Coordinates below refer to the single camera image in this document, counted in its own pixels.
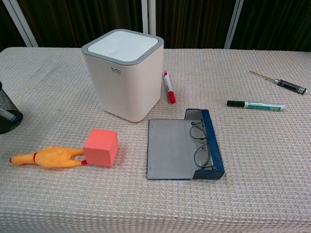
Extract black mesh pen holder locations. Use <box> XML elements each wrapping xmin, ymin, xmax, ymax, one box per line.
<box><xmin>0</xmin><ymin>81</ymin><xmax>23</xmax><ymax>134</ymax></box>

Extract beige waffle tablecloth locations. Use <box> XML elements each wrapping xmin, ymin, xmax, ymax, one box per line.
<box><xmin>0</xmin><ymin>47</ymin><xmax>311</xmax><ymax>233</ymax></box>

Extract white metal frame post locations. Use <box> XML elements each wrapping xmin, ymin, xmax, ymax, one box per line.
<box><xmin>224</xmin><ymin>0</ymin><xmax>244</xmax><ymax>49</ymax></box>
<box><xmin>2</xmin><ymin>0</ymin><xmax>39</xmax><ymax>48</ymax></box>
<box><xmin>147</xmin><ymin>0</ymin><xmax>156</xmax><ymax>35</ymax></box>

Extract yellow rubber chicken toy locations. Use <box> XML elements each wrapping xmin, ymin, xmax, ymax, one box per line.
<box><xmin>9</xmin><ymin>145</ymin><xmax>87</xmax><ymax>169</ymax></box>

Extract dark curtain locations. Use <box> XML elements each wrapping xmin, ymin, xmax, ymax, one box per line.
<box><xmin>0</xmin><ymin>0</ymin><xmax>311</xmax><ymax>52</ymax></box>

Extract blue glasses case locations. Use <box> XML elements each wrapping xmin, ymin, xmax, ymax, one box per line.
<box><xmin>146</xmin><ymin>108</ymin><xmax>225</xmax><ymax>181</ymax></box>

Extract pink foam cube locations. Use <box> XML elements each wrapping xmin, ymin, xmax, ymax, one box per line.
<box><xmin>83</xmin><ymin>129</ymin><xmax>119</xmax><ymax>168</ymax></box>

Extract red marker pen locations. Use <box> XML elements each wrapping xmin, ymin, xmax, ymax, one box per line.
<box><xmin>163</xmin><ymin>70</ymin><xmax>176</xmax><ymax>104</ymax></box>

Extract thin metal frame glasses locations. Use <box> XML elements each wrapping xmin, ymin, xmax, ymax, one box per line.
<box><xmin>189</xmin><ymin>119</ymin><xmax>215</xmax><ymax>169</ymax></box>

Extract white appliance lid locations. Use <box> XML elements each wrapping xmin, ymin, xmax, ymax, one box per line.
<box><xmin>87</xmin><ymin>31</ymin><xmax>159</xmax><ymax>61</ymax></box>

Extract green white marker pen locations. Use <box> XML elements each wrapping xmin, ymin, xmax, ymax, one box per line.
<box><xmin>226</xmin><ymin>100</ymin><xmax>285</xmax><ymax>112</ymax></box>

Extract black handled screwdriver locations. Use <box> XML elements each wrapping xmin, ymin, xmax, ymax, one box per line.
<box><xmin>249</xmin><ymin>70</ymin><xmax>309</xmax><ymax>95</ymax></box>

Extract white desktop trash bin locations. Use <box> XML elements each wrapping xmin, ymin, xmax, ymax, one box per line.
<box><xmin>81</xmin><ymin>29</ymin><xmax>165</xmax><ymax>123</ymax></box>

